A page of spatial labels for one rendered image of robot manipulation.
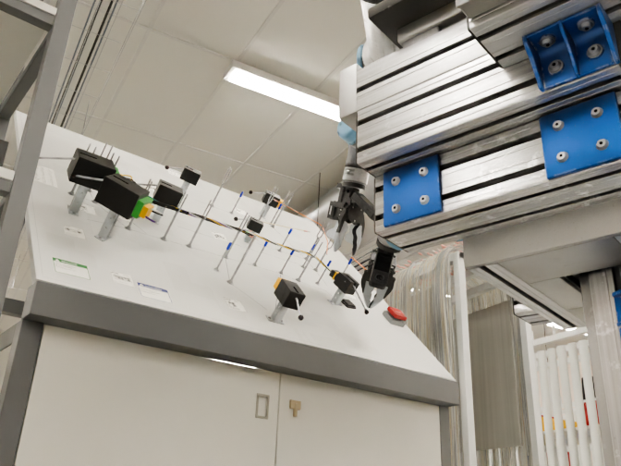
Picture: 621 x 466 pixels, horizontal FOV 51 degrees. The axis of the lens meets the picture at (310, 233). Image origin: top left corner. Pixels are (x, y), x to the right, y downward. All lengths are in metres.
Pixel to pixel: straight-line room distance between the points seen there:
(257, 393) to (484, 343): 1.48
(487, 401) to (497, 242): 1.89
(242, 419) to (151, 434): 0.22
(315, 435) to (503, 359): 1.28
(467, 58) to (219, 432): 0.93
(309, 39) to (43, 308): 3.30
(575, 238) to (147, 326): 0.85
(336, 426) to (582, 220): 0.95
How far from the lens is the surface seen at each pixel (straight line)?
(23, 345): 1.33
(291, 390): 1.59
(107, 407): 1.36
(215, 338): 1.44
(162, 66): 4.72
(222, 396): 1.48
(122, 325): 1.35
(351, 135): 1.78
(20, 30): 1.64
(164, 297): 1.46
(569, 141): 0.83
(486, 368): 2.80
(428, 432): 1.89
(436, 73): 0.93
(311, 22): 4.23
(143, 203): 1.52
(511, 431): 2.68
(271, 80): 4.59
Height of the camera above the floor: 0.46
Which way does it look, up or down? 24 degrees up
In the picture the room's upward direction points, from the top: 3 degrees clockwise
